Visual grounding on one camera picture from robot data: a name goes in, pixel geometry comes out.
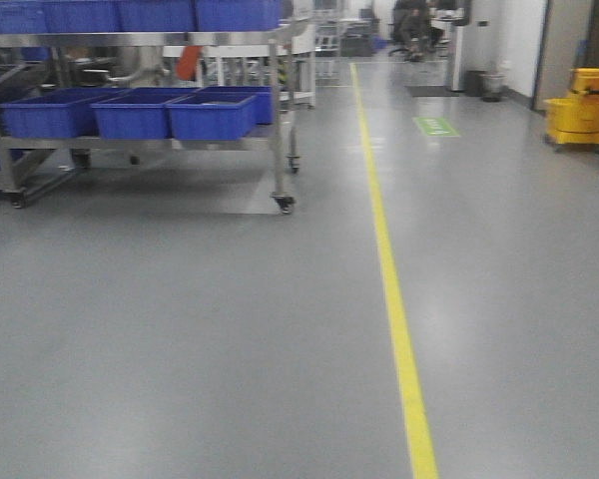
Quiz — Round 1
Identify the blue bin on cart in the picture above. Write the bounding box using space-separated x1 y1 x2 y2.
167 92 257 141
91 92 186 140
0 88 129 139

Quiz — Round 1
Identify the green floor sign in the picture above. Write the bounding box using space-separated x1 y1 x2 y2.
413 117 460 138

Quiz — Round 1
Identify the blue bin on cart middle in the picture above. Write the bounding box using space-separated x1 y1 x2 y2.
91 92 186 140

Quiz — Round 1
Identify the seated person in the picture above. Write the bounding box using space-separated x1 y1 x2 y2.
393 1 443 62

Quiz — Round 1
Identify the grey waste bin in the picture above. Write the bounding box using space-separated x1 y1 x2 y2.
481 72 505 103

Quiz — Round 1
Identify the blue bin on cart left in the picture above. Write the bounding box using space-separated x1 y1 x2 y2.
0 88 129 139

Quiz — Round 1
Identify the yellow mop bucket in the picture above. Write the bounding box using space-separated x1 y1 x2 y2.
543 67 599 153

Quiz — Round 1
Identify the steel wheeled cart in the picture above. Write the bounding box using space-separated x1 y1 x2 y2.
0 1 308 214

